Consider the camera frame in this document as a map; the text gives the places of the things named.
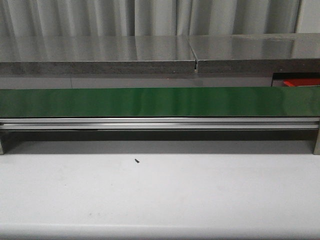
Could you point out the grey stone slab right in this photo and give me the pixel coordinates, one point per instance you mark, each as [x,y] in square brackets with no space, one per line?
[257,53]

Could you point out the grey stone slab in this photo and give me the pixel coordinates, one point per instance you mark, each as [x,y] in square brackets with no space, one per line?
[96,55]
[257,53]

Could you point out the red plastic tray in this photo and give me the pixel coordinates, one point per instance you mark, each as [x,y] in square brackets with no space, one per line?
[302,82]

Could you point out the green conveyor belt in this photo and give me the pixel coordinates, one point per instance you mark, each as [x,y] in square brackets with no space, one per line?
[161,102]

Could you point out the grey stone slab left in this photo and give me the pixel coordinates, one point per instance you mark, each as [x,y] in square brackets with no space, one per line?
[96,55]

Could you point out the metal conveyor support leg right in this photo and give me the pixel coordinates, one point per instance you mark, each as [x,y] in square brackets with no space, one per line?
[316,141]

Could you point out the metal conveyor support leg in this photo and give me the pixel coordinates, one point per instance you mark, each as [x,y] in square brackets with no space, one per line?
[316,141]
[4,142]

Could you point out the metal conveyor support leg left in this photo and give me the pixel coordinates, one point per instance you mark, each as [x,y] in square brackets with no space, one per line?
[4,142]

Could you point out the grey curtain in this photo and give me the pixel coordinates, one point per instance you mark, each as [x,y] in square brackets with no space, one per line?
[157,17]

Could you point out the aluminium conveyor frame rail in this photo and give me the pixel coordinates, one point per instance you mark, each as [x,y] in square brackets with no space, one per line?
[160,123]

